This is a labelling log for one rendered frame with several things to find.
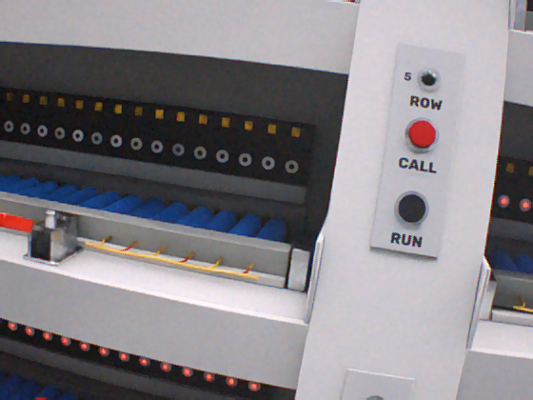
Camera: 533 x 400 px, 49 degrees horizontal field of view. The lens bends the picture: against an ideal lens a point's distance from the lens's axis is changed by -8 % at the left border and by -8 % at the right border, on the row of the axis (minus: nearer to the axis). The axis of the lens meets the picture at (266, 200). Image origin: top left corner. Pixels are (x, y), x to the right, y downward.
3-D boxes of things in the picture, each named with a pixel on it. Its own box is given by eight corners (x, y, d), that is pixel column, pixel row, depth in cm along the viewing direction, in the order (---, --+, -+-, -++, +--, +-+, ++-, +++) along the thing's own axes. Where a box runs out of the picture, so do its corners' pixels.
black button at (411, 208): (424, 224, 34) (427, 196, 34) (396, 220, 35) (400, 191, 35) (422, 225, 35) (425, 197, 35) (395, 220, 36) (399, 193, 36)
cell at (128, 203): (142, 216, 52) (110, 236, 46) (123, 213, 53) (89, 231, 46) (144, 195, 52) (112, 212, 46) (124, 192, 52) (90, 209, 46)
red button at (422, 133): (434, 150, 35) (438, 122, 35) (406, 145, 35) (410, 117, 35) (432, 151, 36) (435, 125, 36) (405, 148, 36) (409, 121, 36)
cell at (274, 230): (286, 242, 50) (271, 267, 44) (263, 238, 51) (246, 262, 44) (288, 220, 50) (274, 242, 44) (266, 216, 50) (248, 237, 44)
